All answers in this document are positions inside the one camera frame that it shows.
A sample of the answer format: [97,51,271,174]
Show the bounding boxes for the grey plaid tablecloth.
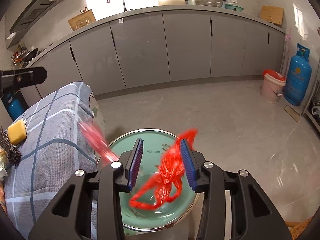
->
[4,82,97,238]

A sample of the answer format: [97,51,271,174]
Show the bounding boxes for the grey kitchen cabinets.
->
[21,5,285,105]

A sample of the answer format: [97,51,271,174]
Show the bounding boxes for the red plastic bag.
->
[129,128,198,210]

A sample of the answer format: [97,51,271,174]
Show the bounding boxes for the wooden cutting board left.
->
[68,10,96,31]

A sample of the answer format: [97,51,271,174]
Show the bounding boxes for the green enamel basin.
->
[109,128,198,232]

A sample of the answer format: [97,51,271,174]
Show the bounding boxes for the blue gas cylinder right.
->
[284,43,312,106]

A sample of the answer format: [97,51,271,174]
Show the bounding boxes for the blue gas cylinder left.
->
[4,93,24,121]

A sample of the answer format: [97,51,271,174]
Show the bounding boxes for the blue gas cylinder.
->
[4,93,24,121]
[284,43,312,106]

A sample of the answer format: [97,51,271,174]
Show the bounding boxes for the wooden cutting board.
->
[68,10,96,31]
[259,5,284,26]

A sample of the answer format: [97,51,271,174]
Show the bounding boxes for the green bowl on counter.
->
[225,3,244,12]

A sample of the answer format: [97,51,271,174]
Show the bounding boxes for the yellow sponge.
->
[7,119,27,146]

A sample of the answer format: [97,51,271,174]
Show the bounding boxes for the range hood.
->
[6,0,59,48]

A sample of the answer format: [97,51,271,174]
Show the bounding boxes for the black wok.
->
[22,48,38,63]

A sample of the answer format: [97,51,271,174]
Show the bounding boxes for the pink bucket with red bag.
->
[260,69,286,103]

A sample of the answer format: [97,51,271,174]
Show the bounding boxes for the wooden cutting board right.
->
[259,5,284,26]

